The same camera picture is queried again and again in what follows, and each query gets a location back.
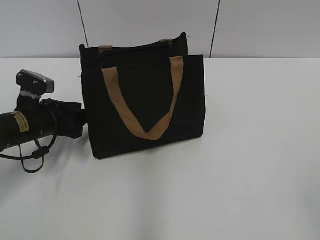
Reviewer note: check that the black canvas tote bag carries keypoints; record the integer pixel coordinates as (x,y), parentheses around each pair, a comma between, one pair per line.
(108,135)

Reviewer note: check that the tan front bag handle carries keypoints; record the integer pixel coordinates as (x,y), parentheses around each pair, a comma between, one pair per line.
(144,94)

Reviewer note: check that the tan bag handle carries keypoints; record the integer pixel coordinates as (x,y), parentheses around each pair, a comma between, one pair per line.
(159,44)
(144,94)

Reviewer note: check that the tan rear bag handle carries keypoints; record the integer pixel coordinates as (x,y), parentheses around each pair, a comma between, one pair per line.
(159,44)

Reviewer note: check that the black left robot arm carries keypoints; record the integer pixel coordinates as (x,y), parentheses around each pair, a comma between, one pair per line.
(8,126)

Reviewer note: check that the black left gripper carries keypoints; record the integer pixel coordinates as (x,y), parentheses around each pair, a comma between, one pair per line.
(40,119)

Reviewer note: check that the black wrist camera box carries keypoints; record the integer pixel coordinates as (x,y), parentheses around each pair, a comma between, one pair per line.
(34,83)

